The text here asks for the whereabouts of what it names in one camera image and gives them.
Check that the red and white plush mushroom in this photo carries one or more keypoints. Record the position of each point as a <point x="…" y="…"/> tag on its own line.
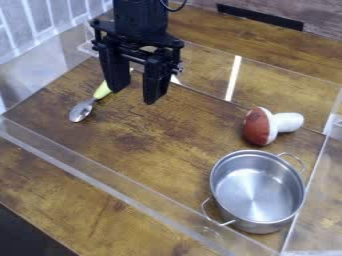
<point x="262" y="125"/>

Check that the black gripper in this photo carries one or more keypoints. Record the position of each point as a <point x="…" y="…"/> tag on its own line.
<point x="157" y="51"/>

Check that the spoon with yellow-green handle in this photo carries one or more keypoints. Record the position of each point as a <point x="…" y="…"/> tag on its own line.
<point x="82" y="109"/>

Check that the clear acrylic triangle stand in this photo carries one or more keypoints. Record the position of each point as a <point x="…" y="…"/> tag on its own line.
<point x="86" y="46"/>

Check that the clear acrylic front barrier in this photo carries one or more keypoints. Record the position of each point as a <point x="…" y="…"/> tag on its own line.
<point x="222" y="239"/>

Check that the silver metal pot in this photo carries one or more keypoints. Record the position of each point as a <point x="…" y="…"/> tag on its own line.
<point x="258" y="191"/>

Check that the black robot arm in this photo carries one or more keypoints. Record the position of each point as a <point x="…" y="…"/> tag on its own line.
<point x="142" y="17"/>

